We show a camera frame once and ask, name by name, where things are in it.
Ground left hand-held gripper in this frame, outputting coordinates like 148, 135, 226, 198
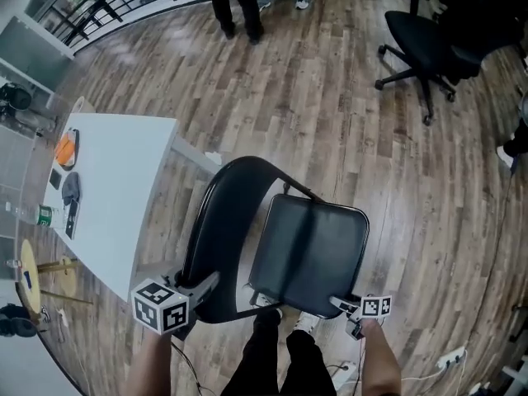
130, 271, 221, 342

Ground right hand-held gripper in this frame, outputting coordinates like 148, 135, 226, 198
328, 294, 394, 341

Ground black folding chair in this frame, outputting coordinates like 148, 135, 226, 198
180, 155, 371, 326

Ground person's right forearm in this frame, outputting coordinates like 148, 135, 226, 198
357, 318, 404, 396

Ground person's left forearm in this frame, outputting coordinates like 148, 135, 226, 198
122, 331, 175, 396

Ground black office chair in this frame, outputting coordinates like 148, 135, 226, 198
374, 0, 527, 127

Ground person's right shoe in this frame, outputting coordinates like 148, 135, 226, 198
294, 310, 322, 334

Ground person's shoe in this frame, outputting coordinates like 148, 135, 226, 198
294, 310, 322, 334
252, 292, 285, 322

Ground white power strip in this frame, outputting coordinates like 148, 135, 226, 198
436, 346, 470, 371
328, 360, 359, 389

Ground person's left shoe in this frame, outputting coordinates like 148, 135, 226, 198
252, 292, 285, 322

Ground person's black trousers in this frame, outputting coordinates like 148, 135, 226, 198
221, 309, 338, 396

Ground large white table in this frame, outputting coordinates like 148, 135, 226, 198
42, 112, 224, 304

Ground wooden stool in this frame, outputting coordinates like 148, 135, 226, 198
35, 255, 95, 305

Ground black remote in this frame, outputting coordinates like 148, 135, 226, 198
64, 199, 81, 240

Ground round wooden table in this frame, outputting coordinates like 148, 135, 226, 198
15, 238, 44, 330

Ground green label bottle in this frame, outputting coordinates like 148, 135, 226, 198
15, 204, 64, 228

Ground black bag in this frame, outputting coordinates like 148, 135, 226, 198
0, 82, 33, 111
0, 303, 39, 338

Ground orange bag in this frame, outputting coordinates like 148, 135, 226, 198
54, 128, 80, 169

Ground gray door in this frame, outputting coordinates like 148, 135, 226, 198
0, 14, 76, 95

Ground black metal railing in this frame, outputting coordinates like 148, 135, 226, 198
31, 0, 210, 50

